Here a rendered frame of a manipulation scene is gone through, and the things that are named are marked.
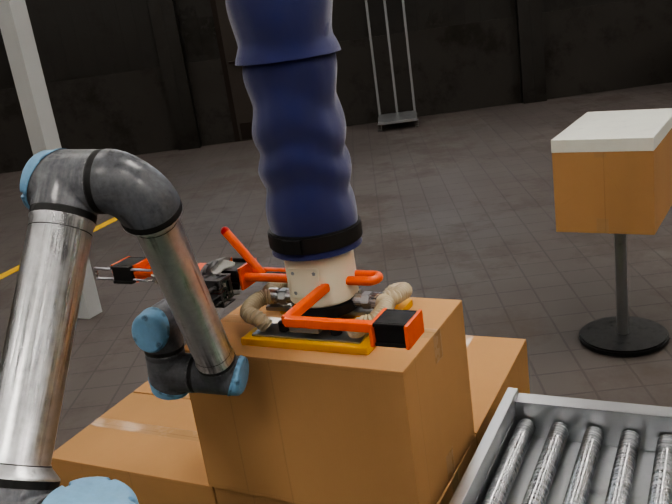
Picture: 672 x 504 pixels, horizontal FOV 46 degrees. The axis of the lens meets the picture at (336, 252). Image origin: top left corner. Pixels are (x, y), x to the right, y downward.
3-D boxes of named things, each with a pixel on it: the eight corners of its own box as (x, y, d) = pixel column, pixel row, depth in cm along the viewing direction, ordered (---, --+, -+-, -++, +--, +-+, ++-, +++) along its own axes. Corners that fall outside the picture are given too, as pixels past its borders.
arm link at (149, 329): (131, 353, 179) (124, 312, 175) (165, 329, 189) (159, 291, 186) (165, 359, 175) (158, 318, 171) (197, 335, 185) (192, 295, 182)
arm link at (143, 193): (168, 134, 139) (257, 368, 186) (105, 135, 143) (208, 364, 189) (144, 177, 132) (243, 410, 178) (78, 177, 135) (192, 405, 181)
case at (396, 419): (475, 436, 214) (462, 299, 202) (422, 529, 181) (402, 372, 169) (284, 410, 242) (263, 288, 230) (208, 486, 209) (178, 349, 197)
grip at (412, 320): (424, 331, 161) (422, 309, 160) (409, 350, 154) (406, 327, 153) (386, 329, 165) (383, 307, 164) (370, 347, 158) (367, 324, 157)
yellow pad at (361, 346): (385, 337, 187) (382, 317, 185) (368, 356, 178) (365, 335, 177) (262, 328, 202) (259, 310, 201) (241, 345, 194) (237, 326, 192)
